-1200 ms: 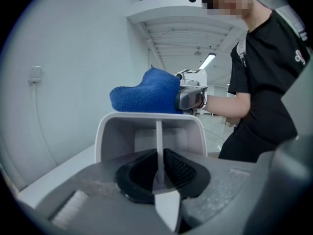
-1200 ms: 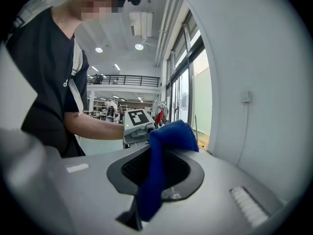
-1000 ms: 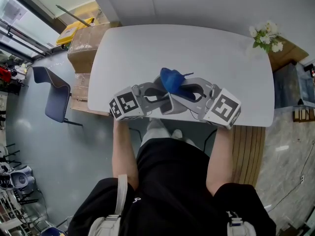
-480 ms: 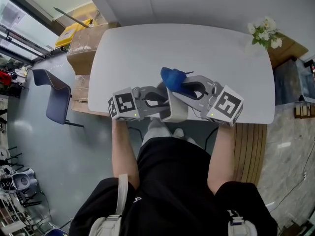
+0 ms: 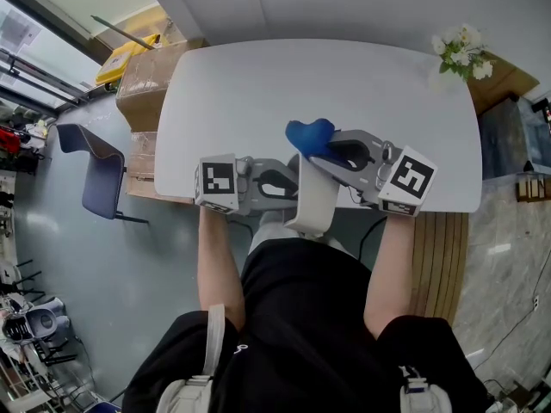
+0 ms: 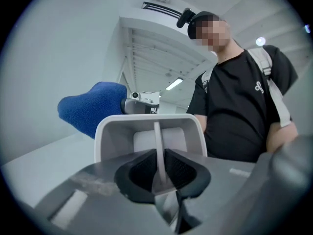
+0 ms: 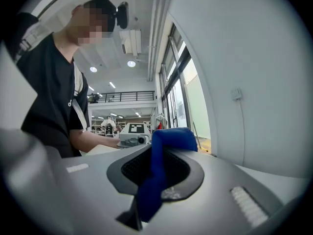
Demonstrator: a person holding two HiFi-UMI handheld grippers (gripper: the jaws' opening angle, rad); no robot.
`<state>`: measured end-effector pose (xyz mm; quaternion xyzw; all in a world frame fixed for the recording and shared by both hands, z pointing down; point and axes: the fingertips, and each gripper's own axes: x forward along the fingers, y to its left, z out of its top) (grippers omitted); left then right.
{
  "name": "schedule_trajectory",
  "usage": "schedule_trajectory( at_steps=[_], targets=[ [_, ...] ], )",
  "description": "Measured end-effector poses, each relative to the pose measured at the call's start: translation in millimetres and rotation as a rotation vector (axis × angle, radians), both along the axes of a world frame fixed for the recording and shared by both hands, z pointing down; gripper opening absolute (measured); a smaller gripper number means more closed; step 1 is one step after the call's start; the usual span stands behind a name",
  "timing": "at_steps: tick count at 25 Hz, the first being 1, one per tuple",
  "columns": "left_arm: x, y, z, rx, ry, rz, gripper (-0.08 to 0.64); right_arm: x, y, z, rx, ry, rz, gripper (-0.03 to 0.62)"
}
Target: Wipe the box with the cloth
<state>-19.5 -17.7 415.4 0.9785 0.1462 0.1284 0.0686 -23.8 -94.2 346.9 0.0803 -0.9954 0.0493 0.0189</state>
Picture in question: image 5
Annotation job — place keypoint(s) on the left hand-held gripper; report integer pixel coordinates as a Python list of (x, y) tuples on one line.
[(217, 179)]

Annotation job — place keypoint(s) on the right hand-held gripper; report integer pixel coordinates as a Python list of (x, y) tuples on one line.
[(409, 179)]

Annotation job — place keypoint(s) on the grey square cup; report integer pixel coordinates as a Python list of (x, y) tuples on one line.
[(314, 200)]

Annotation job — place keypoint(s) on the blue cloth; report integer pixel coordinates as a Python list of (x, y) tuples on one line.
[(310, 138)]

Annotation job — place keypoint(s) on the person's right forearm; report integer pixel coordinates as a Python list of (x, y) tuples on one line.
[(389, 273)]

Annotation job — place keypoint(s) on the person's left forearm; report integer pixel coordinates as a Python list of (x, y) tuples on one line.
[(219, 265)]

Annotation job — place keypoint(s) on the large taped cardboard box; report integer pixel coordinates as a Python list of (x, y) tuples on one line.
[(140, 170)]

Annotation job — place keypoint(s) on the plain brown cardboard box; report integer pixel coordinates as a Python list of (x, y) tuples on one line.
[(146, 80)]

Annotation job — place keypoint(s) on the person's white trousers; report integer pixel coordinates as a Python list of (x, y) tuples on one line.
[(269, 226)]

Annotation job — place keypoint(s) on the wooden slatted board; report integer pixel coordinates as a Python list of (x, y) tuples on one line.
[(439, 269)]

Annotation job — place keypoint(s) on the person's black shirt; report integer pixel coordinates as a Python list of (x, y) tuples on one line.
[(301, 329)]

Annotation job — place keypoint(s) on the white flowers in white vase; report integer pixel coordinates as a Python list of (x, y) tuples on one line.
[(462, 52)]

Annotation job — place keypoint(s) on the grey plastic-wrapped crate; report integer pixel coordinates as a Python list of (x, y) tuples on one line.
[(508, 140)]

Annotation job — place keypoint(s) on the dark blue chair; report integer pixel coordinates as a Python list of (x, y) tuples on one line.
[(99, 179)]

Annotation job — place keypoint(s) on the yellow plastic bin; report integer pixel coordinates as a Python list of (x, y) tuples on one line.
[(114, 65)]

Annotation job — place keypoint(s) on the grey metal pole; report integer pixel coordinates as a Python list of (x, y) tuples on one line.
[(125, 32)]

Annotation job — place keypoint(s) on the coat rack with red garment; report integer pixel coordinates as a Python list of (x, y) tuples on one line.
[(10, 140)]

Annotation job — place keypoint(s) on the black-framed glass door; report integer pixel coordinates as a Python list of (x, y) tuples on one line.
[(30, 67)]

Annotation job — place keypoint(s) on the grey and white robot device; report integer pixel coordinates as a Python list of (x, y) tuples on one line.
[(39, 321)]

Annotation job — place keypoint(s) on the small wooden frame rack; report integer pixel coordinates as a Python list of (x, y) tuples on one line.
[(534, 187)]

